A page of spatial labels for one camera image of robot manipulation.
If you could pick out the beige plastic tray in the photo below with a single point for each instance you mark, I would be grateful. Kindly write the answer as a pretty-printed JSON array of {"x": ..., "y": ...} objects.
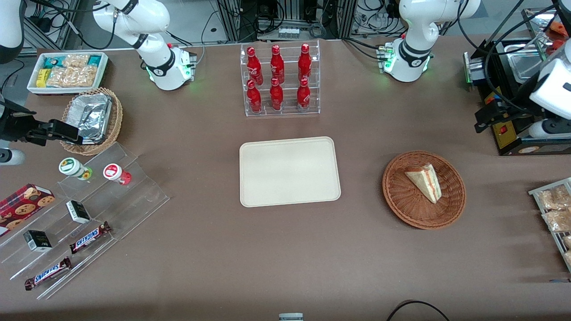
[{"x": 290, "y": 171}]

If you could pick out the black food warmer appliance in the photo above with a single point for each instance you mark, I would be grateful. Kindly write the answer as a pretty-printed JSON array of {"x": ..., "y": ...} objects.
[{"x": 513, "y": 142}]

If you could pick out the yellow snack packet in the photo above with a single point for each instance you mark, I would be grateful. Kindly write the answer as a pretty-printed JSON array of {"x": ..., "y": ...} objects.
[{"x": 42, "y": 77}]

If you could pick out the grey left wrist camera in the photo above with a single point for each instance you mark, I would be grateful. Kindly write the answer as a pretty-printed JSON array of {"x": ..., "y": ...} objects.
[{"x": 551, "y": 129}]

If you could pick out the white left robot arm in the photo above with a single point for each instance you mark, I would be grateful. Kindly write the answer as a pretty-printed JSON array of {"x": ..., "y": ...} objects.
[{"x": 412, "y": 51}]

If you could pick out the wrapped triangle sandwich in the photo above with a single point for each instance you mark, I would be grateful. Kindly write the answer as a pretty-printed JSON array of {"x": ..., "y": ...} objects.
[{"x": 426, "y": 183}]

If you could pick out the clear acrylic bottle rack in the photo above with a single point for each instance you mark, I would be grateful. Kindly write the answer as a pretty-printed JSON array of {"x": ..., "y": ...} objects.
[{"x": 287, "y": 111}]

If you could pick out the clear cracker bag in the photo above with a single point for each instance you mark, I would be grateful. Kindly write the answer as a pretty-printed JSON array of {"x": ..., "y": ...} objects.
[
  {"x": 76, "y": 61},
  {"x": 71, "y": 77}
]

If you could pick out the red cola bottle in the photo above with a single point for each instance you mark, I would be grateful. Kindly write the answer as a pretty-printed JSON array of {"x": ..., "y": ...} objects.
[
  {"x": 254, "y": 64},
  {"x": 304, "y": 62},
  {"x": 276, "y": 96},
  {"x": 277, "y": 64},
  {"x": 303, "y": 94},
  {"x": 254, "y": 98}
]

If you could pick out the brown round wicker basket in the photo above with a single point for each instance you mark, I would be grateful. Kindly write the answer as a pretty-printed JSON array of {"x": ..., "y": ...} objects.
[{"x": 406, "y": 205}]

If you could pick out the stainless steel pan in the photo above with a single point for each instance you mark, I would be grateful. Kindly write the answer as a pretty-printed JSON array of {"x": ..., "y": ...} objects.
[{"x": 524, "y": 62}]

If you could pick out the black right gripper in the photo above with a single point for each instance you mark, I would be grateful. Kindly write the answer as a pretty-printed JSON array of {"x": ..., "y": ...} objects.
[{"x": 14, "y": 125}]

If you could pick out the white plastic snack bin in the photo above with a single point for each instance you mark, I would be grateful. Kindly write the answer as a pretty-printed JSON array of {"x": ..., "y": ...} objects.
[{"x": 32, "y": 84}]

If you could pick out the clear acrylic stepped display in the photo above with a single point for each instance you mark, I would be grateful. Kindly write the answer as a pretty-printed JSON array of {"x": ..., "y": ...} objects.
[{"x": 129, "y": 200}]

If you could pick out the small black carton box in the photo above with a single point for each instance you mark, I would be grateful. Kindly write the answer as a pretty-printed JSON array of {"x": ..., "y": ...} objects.
[
  {"x": 78, "y": 211},
  {"x": 37, "y": 240}
]

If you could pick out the red lidded white cup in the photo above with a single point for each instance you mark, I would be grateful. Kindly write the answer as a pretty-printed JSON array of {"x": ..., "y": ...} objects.
[{"x": 113, "y": 172}]

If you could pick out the aluminium frame structure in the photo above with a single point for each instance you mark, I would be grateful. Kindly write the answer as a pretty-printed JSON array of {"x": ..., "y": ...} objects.
[{"x": 343, "y": 18}]

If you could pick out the silver metal box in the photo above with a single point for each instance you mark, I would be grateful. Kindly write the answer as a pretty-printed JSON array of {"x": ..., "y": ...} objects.
[{"x": 473, "y": 69}]

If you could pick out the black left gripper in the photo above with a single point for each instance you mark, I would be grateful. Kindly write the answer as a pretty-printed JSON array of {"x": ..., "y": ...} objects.
[{"x": 514, "y": 111}]

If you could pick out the green lidded white cup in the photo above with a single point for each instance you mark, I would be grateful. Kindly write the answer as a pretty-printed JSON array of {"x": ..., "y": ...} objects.
[{"x": 71, "y": 166}]

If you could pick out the clear bag of snacks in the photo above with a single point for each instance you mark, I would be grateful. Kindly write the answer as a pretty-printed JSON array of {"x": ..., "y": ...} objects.
[
  {"x": 567, "y": 242},
  {"x": 554, "y": 198},
  {"x": 557, "y": 220}
]

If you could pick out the small grey object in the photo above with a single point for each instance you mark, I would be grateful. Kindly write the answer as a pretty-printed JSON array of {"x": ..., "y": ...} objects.
[{"x": 291, "y": 317}]

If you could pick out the orange red food item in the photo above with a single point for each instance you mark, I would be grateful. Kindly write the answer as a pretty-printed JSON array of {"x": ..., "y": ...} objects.
[{"x": 560, "y": 29}]

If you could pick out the light wicker basket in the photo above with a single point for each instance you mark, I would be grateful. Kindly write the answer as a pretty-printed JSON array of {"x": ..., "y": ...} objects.
[{"x": 115, "y": 116}]

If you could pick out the brown Snickers bar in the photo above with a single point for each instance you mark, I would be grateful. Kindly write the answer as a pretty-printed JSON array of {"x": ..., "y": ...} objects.
[
  {"x": 89, "y": 237},
  {"x": 47, "y": 273}
]

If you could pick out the white terminal block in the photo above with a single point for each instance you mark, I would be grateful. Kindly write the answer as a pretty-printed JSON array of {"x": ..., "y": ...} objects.
[{"x": 288, "y": 32}]

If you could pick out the red chocolate cookie box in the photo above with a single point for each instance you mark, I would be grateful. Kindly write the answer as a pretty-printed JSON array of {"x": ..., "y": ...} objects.
[{"x": 22, "y": 207}]

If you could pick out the teal snack packet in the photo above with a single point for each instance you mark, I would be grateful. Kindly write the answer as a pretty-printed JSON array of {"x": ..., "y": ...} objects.
[
  {"x": 94, "y": 59},
  {"x": 52, "y": 61}
]

